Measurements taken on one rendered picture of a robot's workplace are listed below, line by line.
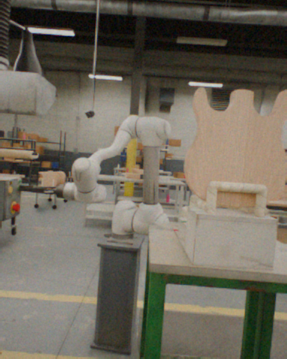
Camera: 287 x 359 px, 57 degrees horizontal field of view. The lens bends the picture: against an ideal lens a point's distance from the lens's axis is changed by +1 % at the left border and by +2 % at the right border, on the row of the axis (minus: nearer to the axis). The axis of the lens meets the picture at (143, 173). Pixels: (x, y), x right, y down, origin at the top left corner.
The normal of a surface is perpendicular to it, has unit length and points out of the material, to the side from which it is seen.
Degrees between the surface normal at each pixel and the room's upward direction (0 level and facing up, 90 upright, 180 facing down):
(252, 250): 90
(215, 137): 90
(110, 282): 90
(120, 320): 90
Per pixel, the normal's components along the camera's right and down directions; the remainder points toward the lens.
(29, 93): -0.01, 0.05
